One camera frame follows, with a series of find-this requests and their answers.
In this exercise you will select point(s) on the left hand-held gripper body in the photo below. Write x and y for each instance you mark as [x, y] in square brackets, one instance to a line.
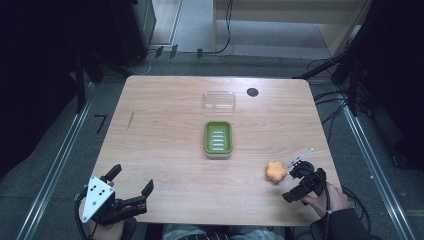
[100, 195]

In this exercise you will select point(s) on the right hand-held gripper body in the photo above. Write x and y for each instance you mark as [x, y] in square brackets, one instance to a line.
[313, 181]

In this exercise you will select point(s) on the orange flower-shaped soap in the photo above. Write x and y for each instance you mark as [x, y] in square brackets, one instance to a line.
[276, 171]

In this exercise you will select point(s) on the person's right hand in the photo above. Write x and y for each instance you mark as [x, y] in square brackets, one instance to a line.
[333, 200]

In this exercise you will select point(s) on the person's left hand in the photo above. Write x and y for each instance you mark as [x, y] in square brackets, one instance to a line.
[107, 232]

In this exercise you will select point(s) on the person's legs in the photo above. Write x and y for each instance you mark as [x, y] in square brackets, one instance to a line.
[220, 233]

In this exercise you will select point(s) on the green soap dish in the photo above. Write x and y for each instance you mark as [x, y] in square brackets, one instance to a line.
[218, 139]

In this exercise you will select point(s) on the black metal stand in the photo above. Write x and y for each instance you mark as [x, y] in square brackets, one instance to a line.
[350, 66]
[80, 86]

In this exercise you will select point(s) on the black round table grommet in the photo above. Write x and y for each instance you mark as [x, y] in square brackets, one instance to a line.
[252, 92]

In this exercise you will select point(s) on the clear plastic lid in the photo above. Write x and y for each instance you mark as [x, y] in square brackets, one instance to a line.
[219, 100]

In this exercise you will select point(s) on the black cabinet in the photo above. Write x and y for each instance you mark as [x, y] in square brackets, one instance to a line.
[133, 30]

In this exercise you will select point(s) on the light wooden furniture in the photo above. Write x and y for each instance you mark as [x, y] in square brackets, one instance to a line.
[286, 8]

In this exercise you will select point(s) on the metal floor rail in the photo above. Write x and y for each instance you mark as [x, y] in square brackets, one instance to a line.
[376, 173]
[56, 166]

